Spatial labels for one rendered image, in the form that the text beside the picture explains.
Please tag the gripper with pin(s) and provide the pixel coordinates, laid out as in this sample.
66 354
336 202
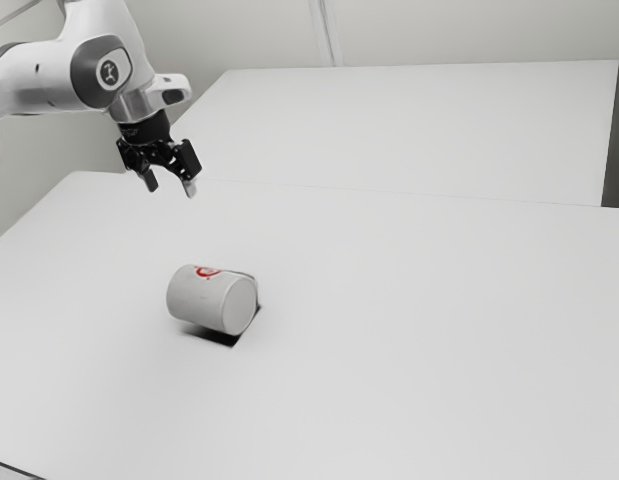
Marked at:
150 136

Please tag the white mug with red print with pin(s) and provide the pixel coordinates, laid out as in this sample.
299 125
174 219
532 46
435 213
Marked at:
211 299

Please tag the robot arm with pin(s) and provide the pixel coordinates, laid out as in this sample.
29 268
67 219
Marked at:
64 65

